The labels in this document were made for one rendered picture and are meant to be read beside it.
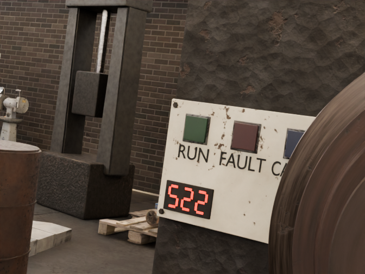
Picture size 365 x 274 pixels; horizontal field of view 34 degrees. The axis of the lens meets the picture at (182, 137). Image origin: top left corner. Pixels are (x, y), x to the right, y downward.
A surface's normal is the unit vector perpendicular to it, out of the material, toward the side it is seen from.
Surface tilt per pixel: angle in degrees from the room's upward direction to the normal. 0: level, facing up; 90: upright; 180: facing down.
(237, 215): 90
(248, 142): 90
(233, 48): 90
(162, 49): 90
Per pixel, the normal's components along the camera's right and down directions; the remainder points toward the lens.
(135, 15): 0.75, 0.11
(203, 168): -0.51, -0.02
